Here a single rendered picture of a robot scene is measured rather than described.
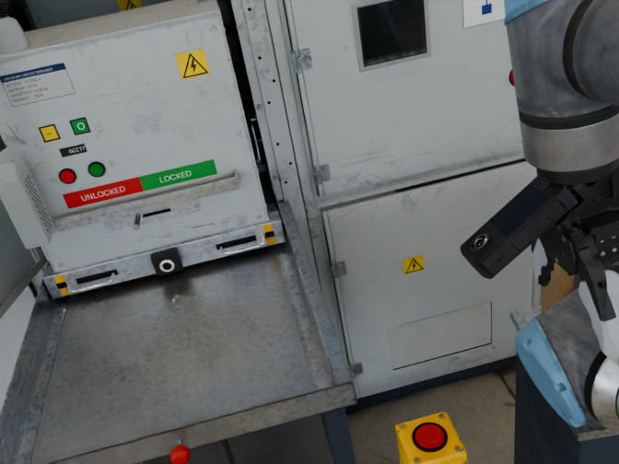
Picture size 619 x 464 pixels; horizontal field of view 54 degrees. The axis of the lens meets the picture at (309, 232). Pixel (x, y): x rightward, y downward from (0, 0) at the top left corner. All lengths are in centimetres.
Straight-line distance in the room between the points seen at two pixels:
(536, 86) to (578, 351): 42
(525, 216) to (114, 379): 86
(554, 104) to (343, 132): 104
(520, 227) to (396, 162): 105
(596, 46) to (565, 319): 49
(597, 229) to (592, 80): 18
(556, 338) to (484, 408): 128
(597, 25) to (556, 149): 13
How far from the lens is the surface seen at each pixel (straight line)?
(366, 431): 210
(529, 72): 55
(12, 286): 165
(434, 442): 91
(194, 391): 114
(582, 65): 50
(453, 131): 165
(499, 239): 61
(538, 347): 88
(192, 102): 127
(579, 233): 63
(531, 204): 62
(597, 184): 63
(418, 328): 198
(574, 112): 56
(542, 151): 58
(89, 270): 144
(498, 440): 207
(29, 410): 126
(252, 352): 117
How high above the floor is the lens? 163
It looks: 32 degrees down
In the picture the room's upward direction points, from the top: 11 degrees counter-clockwise
